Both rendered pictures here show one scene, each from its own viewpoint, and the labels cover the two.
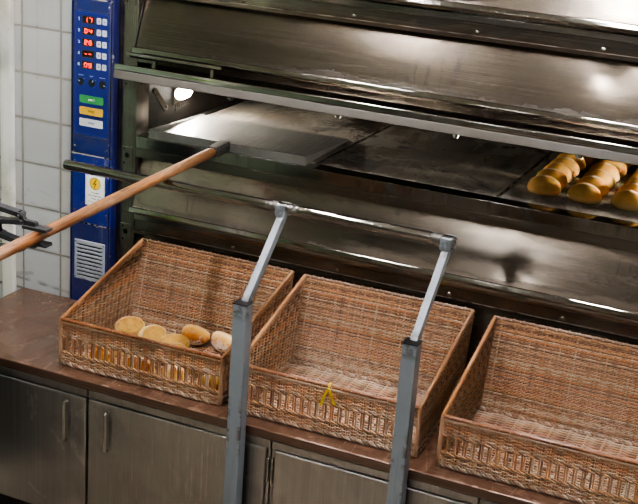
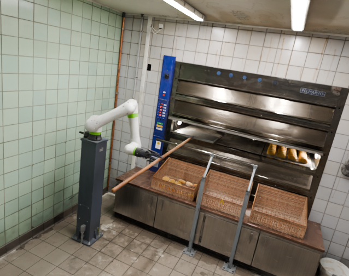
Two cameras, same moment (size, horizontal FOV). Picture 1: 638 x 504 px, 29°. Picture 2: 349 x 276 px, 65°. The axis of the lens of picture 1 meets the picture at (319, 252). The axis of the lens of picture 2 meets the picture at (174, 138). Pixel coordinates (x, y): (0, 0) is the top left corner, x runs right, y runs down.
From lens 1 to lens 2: 76 cm
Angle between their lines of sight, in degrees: 4
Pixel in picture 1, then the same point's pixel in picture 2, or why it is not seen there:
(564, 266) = (277, 173)
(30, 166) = (141, 137)
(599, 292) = (286, 179)
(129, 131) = (168, 131)
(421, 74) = (245, 124)
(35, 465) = (141, 212)
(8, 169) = not seen: hidden behind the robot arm
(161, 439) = (176, 208)
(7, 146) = not seen: hidden behind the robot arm
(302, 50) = (215, 115)
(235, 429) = (197, 208)
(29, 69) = (144, 114)
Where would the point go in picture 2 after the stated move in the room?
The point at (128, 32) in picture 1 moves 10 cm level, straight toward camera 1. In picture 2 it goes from (170, 108) to (172, 109)
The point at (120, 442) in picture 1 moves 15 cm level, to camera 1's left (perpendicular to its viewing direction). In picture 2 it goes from (165, 208) to (152, 206)
